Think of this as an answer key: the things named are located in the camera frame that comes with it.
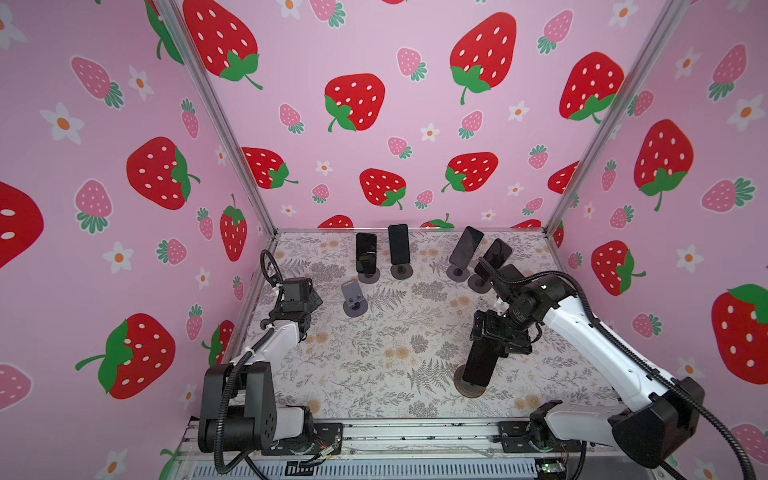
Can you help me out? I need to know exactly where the grey stand far right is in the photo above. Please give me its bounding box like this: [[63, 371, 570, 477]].
[[467, 274, 492, 294]]

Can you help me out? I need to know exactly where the grey phone stand front left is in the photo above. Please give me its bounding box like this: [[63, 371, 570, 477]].
[[341, 280, 369, 318]]

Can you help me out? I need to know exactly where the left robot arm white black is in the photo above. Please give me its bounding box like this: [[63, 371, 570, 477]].
[[198, 293, 322, 453]]

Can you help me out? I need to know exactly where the grey stand wooden base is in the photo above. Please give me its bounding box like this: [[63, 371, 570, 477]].
[[453, 365, 486, 399]]

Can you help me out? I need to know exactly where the black smartphone front stand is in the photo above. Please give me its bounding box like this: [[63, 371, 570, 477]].
[[460, 338, 504, 387]]

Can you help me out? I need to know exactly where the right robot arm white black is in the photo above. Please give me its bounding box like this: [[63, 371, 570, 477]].
[[454, 275, 704, 469]]

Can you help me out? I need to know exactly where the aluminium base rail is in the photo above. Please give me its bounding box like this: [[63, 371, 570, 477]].
[[167, 416, 679, 480]]

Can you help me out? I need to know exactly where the dark grey stand centre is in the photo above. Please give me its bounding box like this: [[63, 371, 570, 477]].
[[390, 263, 413, 280]]

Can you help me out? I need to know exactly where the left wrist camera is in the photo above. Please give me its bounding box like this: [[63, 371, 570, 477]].
[[282, 277, 314, 303]]

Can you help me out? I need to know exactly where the grey stand right back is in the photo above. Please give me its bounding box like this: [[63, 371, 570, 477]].
[[446, 265, 470, 283]]

